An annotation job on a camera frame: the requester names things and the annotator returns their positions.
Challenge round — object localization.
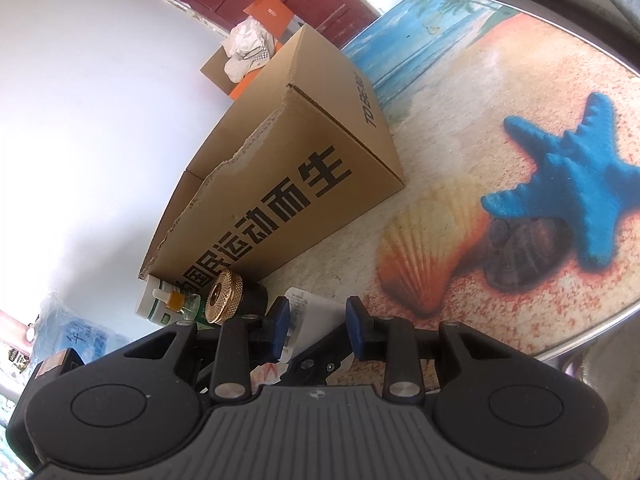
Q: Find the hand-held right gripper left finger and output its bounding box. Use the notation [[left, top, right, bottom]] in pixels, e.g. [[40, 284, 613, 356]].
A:
[[122, 296, 292, 404]]

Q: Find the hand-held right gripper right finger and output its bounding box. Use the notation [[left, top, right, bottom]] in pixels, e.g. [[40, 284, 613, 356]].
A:
[[346, 296, 507, 402]]

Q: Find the brown cardboard box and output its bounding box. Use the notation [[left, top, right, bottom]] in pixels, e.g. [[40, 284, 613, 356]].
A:
[[139, 25, 406, 287]]

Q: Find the black cylinder with knurled brass cap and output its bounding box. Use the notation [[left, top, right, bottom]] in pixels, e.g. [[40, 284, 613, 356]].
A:
[[204, 268, 269, 330]]

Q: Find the blue plastic bag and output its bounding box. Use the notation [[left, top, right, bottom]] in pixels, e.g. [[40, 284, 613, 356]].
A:
[[34, 294, 128, 362]]

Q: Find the small amber dropper bottle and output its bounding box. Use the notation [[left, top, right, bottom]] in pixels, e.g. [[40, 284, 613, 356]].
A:
[[151, 287, 202, 319]]

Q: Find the white green bottle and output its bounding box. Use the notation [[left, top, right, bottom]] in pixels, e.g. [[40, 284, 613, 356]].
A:
[[135, 275, 207, 325]]

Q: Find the beach print table cover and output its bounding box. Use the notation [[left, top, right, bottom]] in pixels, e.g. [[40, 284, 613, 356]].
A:
[[260, 0, 640, 386]]

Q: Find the white crumpled cloth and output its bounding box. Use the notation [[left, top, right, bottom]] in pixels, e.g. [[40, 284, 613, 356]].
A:
[[223, 17, 279, 83]]

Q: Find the orange appliance box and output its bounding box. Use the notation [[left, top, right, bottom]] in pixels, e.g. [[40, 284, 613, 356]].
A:
[[200, 0, 305, 100]]

